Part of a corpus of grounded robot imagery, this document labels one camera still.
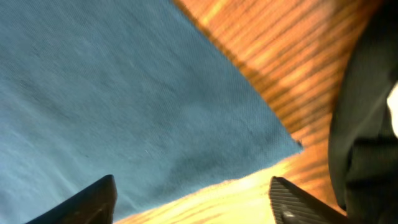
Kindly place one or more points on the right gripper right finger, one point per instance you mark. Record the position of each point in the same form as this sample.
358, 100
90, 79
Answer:
291, 204

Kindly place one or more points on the blue t-shirt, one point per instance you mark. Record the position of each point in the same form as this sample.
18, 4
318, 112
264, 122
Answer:
127, 88

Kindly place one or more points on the black garment right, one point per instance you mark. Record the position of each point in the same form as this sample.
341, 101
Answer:
362, 149

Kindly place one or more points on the white garment pile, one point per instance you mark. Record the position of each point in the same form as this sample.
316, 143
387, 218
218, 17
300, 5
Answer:
392, 103

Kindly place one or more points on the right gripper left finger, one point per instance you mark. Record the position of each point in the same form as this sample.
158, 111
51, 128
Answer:
93, 205

